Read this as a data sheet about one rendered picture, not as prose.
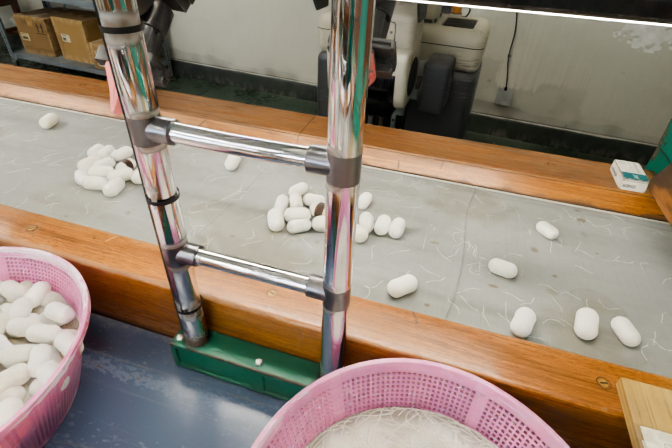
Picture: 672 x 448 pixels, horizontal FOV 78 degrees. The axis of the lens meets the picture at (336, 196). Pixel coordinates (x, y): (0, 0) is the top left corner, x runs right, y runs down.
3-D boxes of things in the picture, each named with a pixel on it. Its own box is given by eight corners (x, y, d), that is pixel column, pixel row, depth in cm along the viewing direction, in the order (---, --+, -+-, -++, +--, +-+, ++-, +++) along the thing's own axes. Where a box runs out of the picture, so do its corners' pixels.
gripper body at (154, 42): (147, 62, 65) (163, 22, 67) (92, 54, 67) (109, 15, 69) (169, 84, 71) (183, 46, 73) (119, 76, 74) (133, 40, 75)
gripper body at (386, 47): (393, 51, 60) (404, 7, 61) (325, 41, 62) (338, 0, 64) (394, 75, 66) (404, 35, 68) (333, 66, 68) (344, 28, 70)
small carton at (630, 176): (609, 169, 67) (614, 158, 66) (633, 173, 67) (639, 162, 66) (618, 188, 63) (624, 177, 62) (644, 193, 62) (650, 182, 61)
